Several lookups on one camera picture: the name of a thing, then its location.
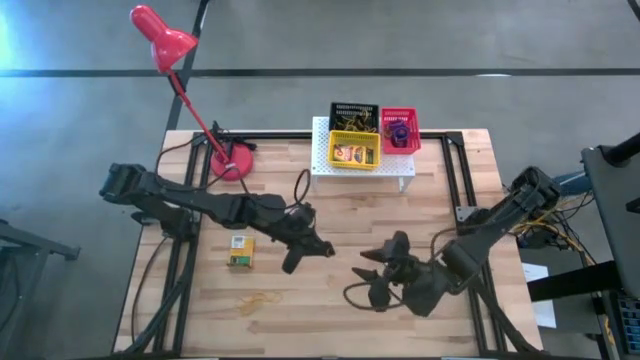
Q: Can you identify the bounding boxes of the white paper sheet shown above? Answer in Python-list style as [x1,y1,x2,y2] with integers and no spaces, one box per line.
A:
[521,262,558,330]

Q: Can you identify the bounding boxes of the black aluminium table frame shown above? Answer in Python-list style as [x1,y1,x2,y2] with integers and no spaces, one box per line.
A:
[115,129,544,359]

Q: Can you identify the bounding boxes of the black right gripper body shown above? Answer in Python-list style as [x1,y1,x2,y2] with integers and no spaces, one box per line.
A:
[368,230,450,318]

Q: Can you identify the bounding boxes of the yellow rubber band pile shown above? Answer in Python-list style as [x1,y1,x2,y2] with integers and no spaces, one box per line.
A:
[237,290,284,317]

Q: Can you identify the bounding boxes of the black plastic basket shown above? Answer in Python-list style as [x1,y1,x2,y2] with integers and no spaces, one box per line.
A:
[328,102,380,134]

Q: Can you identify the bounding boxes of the red plastic basket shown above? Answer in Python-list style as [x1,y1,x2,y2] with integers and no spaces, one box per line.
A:
[380,107,422,156]

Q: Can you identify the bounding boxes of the white perforated metal riser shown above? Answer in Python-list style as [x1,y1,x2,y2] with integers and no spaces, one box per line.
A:
[310,116,417,195]

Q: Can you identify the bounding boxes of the grey metal bench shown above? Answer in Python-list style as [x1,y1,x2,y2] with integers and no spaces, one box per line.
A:
[0,218,81,360]

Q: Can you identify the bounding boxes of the black lamp cable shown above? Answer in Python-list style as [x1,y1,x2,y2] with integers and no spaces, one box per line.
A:
[212,121,259,152]

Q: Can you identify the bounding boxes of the keyboard with lit keys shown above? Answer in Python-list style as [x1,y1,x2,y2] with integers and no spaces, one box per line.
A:
[617,294,640,354]

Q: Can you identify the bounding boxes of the black flat bar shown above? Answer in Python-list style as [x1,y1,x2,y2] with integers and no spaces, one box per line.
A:
[527,259,621,302]

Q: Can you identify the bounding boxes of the red desk lamp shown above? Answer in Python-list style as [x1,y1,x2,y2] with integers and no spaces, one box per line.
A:
[129,4,255,182]

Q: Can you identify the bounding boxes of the brown cable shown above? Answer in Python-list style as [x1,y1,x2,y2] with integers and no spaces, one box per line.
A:
[130,234,170,347]

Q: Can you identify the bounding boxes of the tangled cable bundle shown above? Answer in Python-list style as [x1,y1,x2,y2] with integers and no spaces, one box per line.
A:
[499,189,599,266]

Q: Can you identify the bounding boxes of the yellow plastic basket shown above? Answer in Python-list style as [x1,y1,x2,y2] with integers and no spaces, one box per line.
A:
[327,130,382,172]

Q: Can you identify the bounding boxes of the dark grey side cart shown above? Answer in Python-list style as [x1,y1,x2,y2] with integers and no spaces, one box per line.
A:
[581,132,640,301]

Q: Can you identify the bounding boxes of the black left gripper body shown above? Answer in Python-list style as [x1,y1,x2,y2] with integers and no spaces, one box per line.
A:
[272,202,324,275]

